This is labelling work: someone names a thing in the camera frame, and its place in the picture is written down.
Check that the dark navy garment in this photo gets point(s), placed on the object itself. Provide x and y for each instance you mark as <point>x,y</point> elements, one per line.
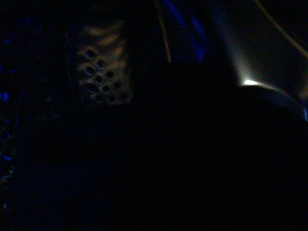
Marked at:
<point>192,152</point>

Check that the steel washing machine drum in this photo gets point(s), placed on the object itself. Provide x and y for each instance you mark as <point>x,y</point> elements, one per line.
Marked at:
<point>60,55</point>

